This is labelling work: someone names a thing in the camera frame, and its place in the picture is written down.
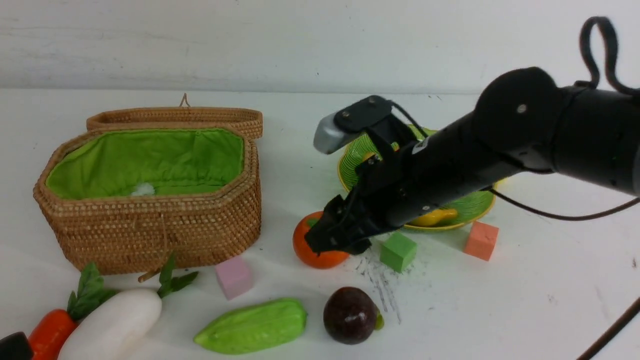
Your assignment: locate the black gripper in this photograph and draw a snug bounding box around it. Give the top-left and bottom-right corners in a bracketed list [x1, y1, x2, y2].
[304, 145, 451, 255]

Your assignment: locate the yellow banana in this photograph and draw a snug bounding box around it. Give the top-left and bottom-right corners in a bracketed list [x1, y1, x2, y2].
[362, 142, 459, 228]

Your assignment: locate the orange persimmon with leaves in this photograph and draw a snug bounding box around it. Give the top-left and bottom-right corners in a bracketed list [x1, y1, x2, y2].
[292, 210, 351, 270]

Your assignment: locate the dark purple mangosteen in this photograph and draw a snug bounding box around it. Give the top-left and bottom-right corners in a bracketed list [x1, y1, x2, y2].
[323, 286, 385, 346]

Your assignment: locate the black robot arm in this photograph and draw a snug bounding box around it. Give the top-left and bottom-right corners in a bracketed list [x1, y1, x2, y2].
[305, 67, 639, 255]

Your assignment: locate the green foam cube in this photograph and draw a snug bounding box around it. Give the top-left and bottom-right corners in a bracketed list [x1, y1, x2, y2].
[379, 232, 418, 274]

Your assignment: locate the green glass leaf plate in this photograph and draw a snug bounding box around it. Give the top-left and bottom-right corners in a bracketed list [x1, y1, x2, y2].
[337, 134, 496, 232]

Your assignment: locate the salmon pink foam cube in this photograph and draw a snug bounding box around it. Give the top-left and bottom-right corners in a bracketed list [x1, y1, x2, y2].
[463, 221, 499, 262]

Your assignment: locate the woven basket lid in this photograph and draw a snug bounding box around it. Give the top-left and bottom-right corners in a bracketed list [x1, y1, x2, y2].
[86, 93, 264, 140]

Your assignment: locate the light pink foam cube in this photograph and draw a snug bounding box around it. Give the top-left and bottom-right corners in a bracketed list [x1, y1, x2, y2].
[214, 255, 254, 301]

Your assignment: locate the green bitter gourd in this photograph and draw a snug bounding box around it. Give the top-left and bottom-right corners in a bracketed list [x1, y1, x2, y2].
[193, 297, 307, 355]

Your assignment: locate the woven wicker basket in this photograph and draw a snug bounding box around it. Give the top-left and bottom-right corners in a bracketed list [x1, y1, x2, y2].
[33, 126, 262, 275]

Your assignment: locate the white radish with leaves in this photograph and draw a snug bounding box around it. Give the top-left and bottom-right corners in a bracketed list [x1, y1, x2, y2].
[57, 255, 199, 360]

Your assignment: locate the orange carrot with leaves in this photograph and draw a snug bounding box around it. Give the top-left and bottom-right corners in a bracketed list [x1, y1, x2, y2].
[28, 262, 117, 360]

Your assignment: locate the black object at corner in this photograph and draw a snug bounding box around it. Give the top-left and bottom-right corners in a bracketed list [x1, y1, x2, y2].
[0, 332, 34, 360]

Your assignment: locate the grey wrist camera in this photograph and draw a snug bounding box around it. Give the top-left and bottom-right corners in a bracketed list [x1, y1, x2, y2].
[313, 95, 416, 161]

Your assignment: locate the black cable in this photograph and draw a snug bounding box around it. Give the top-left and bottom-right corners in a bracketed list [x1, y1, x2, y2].
[390, 16, 640, 360]

